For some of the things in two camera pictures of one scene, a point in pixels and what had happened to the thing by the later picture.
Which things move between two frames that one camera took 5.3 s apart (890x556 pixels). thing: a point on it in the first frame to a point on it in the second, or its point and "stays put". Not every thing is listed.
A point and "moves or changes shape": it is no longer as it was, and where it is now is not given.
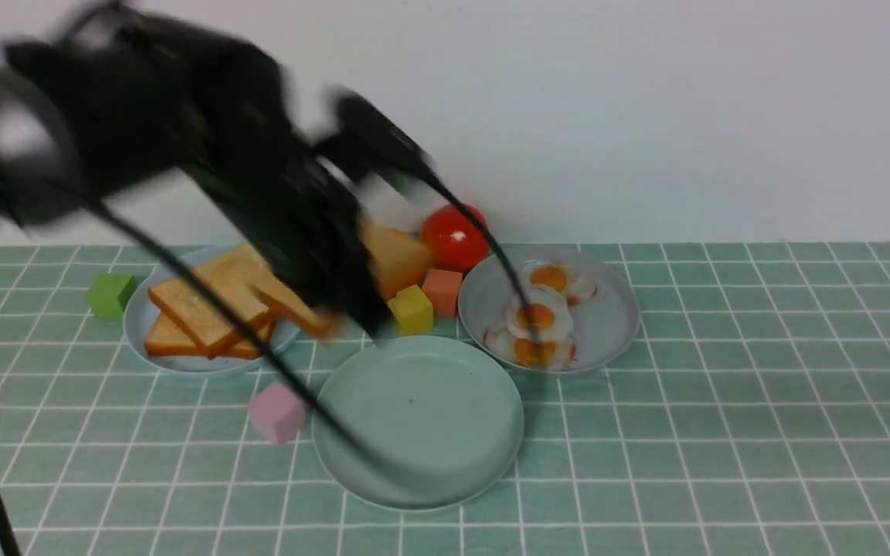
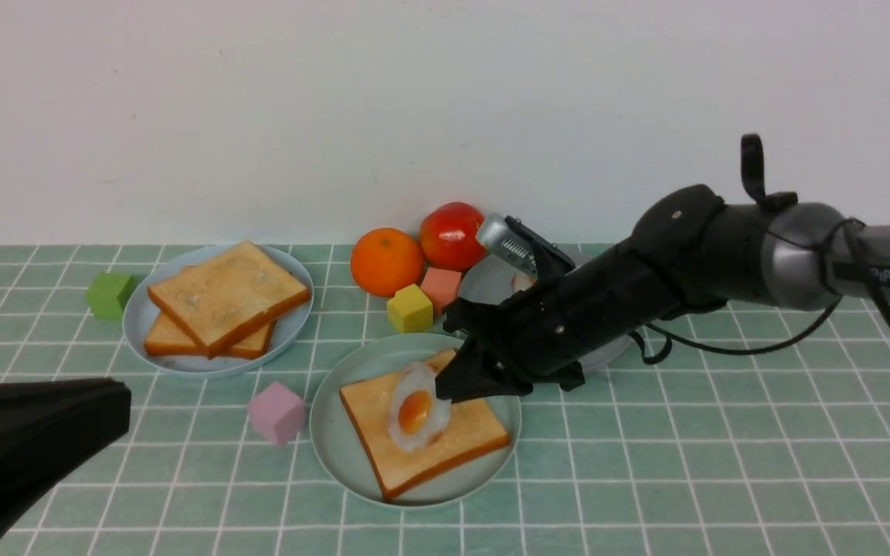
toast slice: x=399 y=262 to x=472 y=429
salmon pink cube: x=442 y=288 stays put
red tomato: x=452 y=242 stays put
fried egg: x=540 y=314 moves or changes shape
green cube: x=108 y=295 stays put
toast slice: x=235 y=277 stays put
